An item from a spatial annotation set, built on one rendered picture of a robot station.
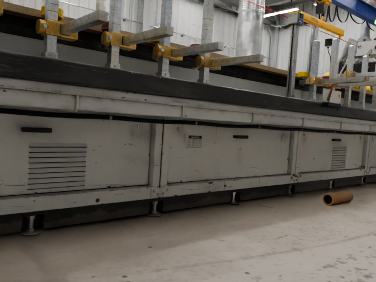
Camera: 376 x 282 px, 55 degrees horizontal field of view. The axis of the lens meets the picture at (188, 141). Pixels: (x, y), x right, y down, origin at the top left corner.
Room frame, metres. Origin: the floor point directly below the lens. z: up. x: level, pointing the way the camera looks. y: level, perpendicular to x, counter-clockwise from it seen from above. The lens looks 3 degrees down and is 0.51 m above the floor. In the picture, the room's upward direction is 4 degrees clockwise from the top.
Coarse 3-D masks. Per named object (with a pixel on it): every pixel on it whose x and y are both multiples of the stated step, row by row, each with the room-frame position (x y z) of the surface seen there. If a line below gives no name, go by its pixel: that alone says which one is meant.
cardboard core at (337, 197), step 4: (332, 192) 2.54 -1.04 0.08; (336, 192) 2.54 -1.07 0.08; (340, 192) 2.57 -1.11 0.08; (344, 192) 2.59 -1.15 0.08; (348, 192) 2.62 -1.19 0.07; (324, 196) 2.50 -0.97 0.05; (328, 196) 2.55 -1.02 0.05; (332, 196) 2.46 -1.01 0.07; (336, 196) 2.49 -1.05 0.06; (340, 196) 2.52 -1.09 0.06; (344, 196) 2.56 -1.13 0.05; (348, 196) 2.59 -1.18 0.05; (352, 196) 2.64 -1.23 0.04; (324, 200) 2.50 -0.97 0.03; (328, 200) 2.54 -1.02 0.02; (332, 200) 2.45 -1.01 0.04; (336, 200) 2.48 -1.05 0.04; (340, 200) 2.52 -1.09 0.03; (344, 200) 2.56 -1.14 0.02; (348, 200) 2.61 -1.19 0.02; (328, 204) 2.47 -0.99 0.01; (332, 204) 2.48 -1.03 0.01
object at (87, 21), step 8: (88, 16) 1.13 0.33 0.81; (96, 16) 1.09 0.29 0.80; (104, 16) 1.09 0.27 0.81; (64, 24) 1.27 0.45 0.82; (72, 24) 1.22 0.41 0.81; (80, 24) 1.17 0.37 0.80; (88, 24) 1.14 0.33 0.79; (96, 24) 1.13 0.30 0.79; (64, 32) 1.27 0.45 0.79; (72, 32) 1.27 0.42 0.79
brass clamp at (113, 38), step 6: (102, 36) 1.44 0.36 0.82; (108, 36) 1.42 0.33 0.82; (114, 36) 1.43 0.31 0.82; (120, 36) 1.45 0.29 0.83; (102, 42) 1.44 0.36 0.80; (108, 42) 1.42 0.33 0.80; (114, 42) 1.43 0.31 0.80; (120, 42) 1.45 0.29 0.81; (120, 48) 1.49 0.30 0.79; (126, 48) 1.48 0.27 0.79; (132, 48) 1.49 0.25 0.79
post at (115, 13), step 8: (112, 0) 1.44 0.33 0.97; (120, 0) 1.45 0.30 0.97; (112, 8) 1.44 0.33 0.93; (120, 8) 1.45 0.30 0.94; (112, 16) 1.44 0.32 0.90; (120, 16) 1.46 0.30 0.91; (112, 24) 1.44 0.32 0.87; (120, 24) 1.46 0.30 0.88; (112, 48) 1.44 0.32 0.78; (112, 56) 1.44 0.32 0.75
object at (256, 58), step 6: (258, 54) 1.57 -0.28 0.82; (216, 60) 1.77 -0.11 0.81; (222, 60) 1.73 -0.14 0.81; (228, 60) 1.70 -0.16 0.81; (234, 60) 1.67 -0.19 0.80; (240, 60) 1.65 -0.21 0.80; (246, 60) 1.62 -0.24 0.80; (252, 60) 1.60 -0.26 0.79; (258, 60) 1.57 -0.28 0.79; (192, 66) 1.89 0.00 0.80; (216, 66) 1.79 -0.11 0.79
